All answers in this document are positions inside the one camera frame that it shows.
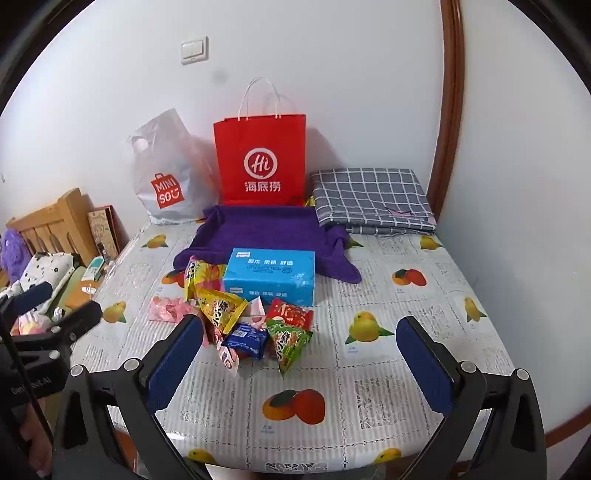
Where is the red snack packet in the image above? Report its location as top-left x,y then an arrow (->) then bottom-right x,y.
265,298 -> 315,331

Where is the fruit print tablecloth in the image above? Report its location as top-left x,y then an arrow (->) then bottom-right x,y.
69,217 -> 516,480

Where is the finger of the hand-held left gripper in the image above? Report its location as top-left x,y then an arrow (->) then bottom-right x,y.
46,301 -> 102,344
0,281 -> 54,321

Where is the purple plush toy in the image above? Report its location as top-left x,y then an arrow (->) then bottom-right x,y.
0,230 -> 27,283

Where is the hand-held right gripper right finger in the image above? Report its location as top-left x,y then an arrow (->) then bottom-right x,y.
396,316 -> 548,480

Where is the wooden headboard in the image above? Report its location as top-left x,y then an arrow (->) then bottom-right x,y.
6,188 -> 99,269

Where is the person's left hand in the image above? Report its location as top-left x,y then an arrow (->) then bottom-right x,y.
14,401 -> 54,478

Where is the brown patterned box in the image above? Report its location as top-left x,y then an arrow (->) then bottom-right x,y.
88,205 -> 131,265

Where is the blue cookie packet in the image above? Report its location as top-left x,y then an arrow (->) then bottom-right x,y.
222,323 -> 270,360

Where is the grey checked folded cloth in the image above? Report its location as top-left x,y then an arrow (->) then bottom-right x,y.
309,168 -> 437,237

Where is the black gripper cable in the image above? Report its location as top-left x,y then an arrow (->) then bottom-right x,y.
0,318 -> 52,444

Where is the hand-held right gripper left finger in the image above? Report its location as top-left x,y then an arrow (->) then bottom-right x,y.
54,315 -> 211,480

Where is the white plastic bag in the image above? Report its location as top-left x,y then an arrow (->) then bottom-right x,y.
128,108 -> 221,226

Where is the blue tissue pack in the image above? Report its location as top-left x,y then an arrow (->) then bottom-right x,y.
222,248 -> 316,308

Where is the white light switch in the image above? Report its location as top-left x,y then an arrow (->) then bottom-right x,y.
181,37 -> 209,65

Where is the white spotted pillow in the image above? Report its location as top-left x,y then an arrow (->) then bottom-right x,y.
17,252 -> 77,315

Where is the purple towel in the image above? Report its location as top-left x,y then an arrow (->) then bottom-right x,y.
174,204 -> 363,283

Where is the red paper bag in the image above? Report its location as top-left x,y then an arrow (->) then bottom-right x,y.
213,78 -> 308,206

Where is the green triangular snack packet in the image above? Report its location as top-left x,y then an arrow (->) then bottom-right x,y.
267,320 -> 314,376

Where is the pink yellow chip packet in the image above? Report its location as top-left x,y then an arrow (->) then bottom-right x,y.
184,257 -> 229,301

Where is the wooden door frame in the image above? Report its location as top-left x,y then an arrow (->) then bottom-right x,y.
427,0 -> 467,227

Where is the green white tube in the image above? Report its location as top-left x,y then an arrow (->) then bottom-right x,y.
87,256 -> 112,283

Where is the yellow triangular snack packet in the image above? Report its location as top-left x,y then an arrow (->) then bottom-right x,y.
196,288 -> 249,336

